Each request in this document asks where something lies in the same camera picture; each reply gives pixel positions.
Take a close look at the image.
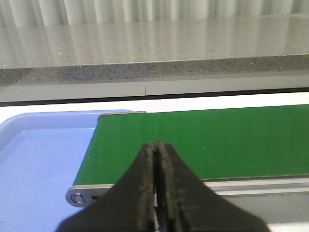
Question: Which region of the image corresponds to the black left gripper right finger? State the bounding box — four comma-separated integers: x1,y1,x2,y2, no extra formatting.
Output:
155,140,269,232

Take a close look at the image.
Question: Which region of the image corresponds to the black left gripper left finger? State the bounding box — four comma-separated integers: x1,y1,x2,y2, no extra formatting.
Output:
57,143,156,232

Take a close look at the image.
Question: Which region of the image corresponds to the green conveyor belt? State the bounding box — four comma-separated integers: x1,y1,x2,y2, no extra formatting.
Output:
66,104,309,207

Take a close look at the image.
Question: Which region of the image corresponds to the blue plastic tray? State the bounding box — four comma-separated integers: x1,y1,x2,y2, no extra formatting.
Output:
0,110,135,232

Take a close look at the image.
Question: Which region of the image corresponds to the grey stone counter ledge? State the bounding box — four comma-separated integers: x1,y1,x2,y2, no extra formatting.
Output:
0,13,309,102

